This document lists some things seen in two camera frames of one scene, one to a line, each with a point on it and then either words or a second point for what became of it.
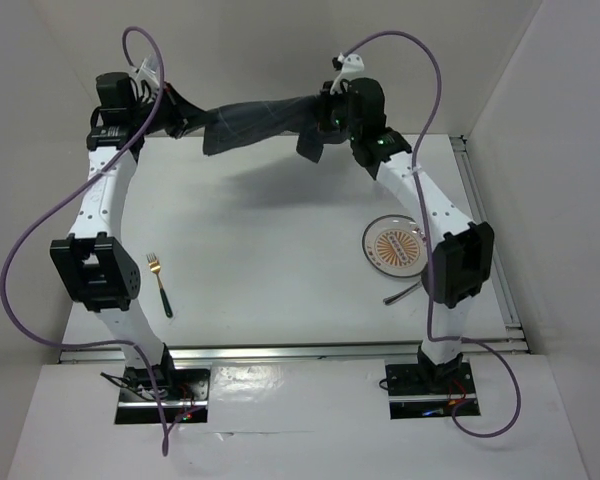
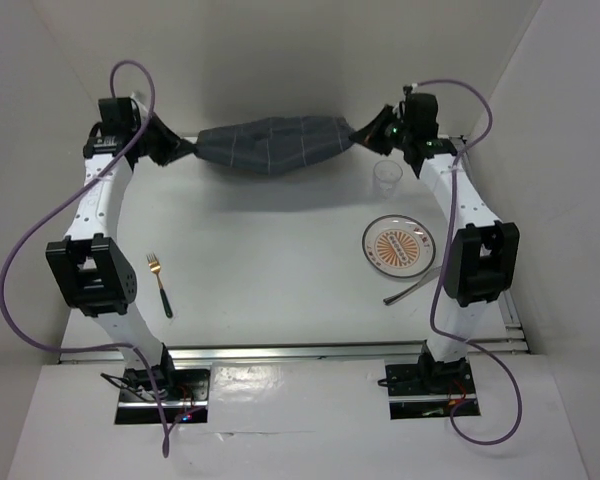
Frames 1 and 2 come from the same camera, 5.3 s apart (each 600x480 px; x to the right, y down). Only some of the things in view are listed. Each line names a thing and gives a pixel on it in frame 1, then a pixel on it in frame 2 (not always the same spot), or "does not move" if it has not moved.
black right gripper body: [332, 115] -> [401, 132]
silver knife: [402, 293] does not move
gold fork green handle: [155, 267] does not move
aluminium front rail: [297, 352] does not move
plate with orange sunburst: [395, 246] does not move
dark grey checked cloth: [234, 127] -> [275, 144]
